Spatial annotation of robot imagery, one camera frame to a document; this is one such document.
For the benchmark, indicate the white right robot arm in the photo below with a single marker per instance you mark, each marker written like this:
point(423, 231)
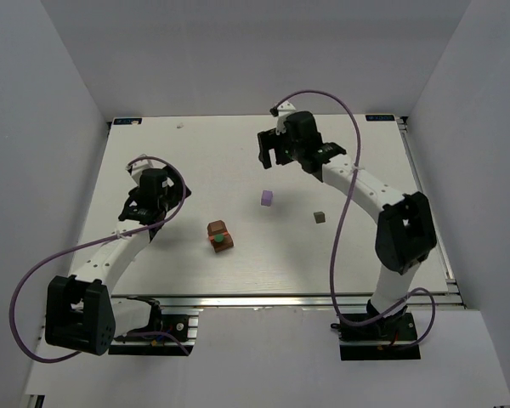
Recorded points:
point(405, 228)

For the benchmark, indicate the olive grey wood block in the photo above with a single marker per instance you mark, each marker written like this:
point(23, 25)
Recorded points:
point(319, 217)

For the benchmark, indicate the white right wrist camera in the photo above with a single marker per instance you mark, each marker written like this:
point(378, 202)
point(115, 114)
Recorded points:
point(281, 112)

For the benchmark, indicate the blue label sticker right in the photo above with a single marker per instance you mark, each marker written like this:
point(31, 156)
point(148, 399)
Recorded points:
point(380, 117)

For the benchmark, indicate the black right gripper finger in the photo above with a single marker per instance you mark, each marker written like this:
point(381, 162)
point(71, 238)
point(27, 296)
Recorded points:
point(264, 154)
point(282, 155)

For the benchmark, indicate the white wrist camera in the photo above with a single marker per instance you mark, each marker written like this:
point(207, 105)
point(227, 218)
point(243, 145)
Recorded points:
point(136, 168)
point(281, 112)

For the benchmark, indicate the red wood block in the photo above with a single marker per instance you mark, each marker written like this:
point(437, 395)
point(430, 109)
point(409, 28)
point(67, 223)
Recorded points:
point(226, 234)

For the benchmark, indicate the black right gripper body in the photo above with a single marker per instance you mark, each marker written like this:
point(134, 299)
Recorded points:
point(269, 142)

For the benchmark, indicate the blue label sticker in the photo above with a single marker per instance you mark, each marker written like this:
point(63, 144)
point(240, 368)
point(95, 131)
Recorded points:
point(127, 121)
point(380, 117)

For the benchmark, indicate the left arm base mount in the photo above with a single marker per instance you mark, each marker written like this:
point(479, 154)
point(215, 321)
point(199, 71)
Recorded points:
point(144, 327)

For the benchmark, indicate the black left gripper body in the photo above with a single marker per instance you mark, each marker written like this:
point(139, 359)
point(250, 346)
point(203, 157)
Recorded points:
point(138, 213)

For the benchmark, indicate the purple wood cube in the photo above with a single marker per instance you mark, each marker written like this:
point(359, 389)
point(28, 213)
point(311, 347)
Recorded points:
point(266, 198)

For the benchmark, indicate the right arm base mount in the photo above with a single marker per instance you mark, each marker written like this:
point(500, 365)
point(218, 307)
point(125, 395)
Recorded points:
point(387, 340)

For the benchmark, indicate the brown rectangular wood block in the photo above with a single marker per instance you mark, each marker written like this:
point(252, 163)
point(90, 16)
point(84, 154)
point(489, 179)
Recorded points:
point(225, 244)

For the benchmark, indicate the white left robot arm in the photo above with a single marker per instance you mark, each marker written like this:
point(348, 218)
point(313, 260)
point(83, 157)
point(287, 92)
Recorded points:
point(80, 313)

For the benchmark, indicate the blue label sticker left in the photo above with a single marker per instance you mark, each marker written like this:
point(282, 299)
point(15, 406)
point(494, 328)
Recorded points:
point(127, 121)

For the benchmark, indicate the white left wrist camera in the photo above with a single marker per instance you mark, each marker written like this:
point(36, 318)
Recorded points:
point(136, 168)

